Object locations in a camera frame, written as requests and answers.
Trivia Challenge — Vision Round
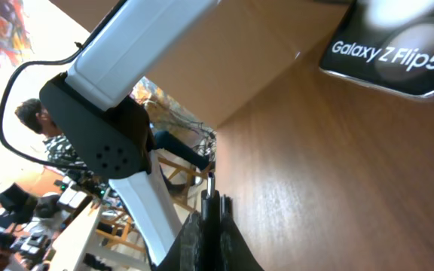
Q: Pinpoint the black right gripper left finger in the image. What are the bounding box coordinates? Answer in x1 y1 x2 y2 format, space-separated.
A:
156 212 203 271

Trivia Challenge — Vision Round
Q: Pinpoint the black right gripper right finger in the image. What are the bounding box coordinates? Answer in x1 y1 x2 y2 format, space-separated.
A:
219 195 264 271

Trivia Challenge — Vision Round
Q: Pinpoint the black charger cable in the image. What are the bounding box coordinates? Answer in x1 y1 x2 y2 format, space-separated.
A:
200 171 222 271

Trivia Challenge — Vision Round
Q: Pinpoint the black smartphone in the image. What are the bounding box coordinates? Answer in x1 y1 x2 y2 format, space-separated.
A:
319 0 434 99

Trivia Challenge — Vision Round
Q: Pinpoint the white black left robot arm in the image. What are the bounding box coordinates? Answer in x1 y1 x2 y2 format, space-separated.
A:
39 0 215 270

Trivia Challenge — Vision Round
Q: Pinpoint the wooden chair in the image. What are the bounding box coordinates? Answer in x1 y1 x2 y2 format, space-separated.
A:
95 156 214 254

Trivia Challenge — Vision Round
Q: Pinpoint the cluttered white side table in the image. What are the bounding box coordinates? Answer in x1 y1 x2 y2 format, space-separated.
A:
0 175 154 271

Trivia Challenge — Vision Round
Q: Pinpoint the person in patterned shirt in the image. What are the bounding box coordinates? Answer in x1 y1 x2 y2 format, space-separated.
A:
14 98 215 194

